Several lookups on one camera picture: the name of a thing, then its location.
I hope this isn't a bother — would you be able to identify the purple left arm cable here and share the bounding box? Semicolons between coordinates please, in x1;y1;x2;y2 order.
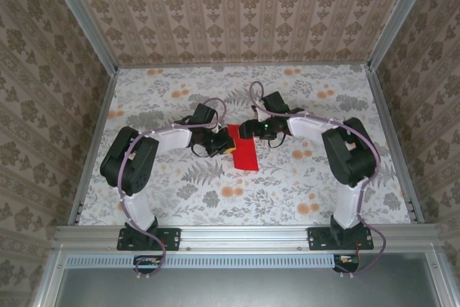
118;97;227;280

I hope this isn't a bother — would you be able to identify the red paper sheet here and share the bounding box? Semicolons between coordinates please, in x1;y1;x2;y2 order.
226;123;260;171

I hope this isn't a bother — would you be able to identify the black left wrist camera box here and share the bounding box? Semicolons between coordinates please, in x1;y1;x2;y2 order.
190;104;219;127

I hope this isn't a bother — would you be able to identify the white slotted cable duct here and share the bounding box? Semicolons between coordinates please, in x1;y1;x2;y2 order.
66;253;360;269

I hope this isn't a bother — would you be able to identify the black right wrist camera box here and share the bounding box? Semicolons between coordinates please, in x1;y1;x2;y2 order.
262;91;290;114

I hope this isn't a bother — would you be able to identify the wide aluminium frame rail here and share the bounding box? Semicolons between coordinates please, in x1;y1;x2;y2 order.
53;224;442;252

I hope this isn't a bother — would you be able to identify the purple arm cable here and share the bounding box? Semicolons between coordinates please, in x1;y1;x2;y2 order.
118;97;227;280
249;81;386;278

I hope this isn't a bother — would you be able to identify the grey metal panel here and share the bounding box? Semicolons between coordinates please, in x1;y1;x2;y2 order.
55;267;441;307

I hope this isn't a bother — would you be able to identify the aluminium frame post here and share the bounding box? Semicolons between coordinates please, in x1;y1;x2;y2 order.
368;0;438;70
42;0;119;73

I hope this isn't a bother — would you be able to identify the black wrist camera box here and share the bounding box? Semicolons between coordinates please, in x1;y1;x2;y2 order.
262;91;290;114
190;104;219;127

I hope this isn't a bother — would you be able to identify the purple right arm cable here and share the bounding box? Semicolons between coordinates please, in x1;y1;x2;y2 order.
249;81;386;278

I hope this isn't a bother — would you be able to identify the black electronics board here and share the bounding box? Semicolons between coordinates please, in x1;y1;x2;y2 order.
332;255;360;274
133;255;162;275

